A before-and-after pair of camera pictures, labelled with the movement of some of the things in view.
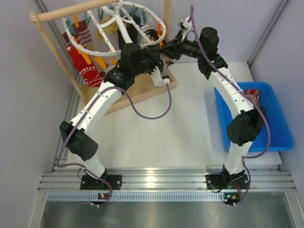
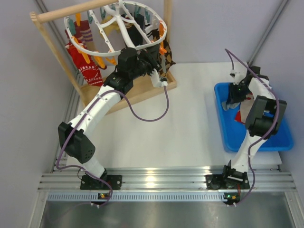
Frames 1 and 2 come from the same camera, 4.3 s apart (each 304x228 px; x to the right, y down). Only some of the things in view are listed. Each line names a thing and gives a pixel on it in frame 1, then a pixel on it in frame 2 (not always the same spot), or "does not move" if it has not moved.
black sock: (132, 32) → (134, 32)
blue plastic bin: (280, 137) does not move
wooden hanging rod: (43, 16) does not move
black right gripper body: (180, 48) → (238, 92)
